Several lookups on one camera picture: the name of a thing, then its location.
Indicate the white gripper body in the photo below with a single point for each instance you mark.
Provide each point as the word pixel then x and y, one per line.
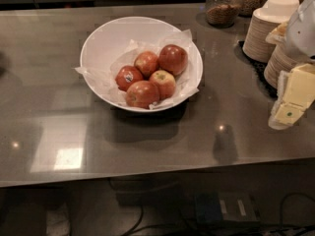
pixel 301 36

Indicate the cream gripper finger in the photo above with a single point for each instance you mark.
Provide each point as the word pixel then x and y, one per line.
pixel 278 118
pixel 300 91

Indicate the red yellow apple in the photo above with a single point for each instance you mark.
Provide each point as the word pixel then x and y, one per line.
pixel 165 83

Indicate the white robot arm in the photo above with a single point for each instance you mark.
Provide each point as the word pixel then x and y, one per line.
pixel 299 42

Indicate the large red apple back right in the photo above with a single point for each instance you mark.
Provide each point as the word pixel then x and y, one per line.
pixel 173 58

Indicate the red apple centre back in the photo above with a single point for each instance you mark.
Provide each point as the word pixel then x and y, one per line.
pixel 147 63

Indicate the red apple front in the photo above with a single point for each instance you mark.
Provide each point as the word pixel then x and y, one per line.
pixel 142 94

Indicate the red apple with sticker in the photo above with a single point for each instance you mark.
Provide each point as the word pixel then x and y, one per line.
pixel 127 76

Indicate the white ceramic bowl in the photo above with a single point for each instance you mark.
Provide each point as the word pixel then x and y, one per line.
pixel 108 40

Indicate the front paper plate stack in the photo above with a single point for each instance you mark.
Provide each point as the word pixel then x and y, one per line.
pixel 278 62

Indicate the tall paper plate stack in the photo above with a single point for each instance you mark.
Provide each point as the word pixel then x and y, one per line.
pixel 264 20

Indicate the black tray under plates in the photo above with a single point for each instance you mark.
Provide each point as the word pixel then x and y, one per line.
pixel 259 69

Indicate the dark box under table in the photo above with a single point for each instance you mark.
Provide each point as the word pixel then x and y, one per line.
pixel 226 208

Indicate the white paper liner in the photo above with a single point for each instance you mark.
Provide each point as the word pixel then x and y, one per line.
pixel 183 40

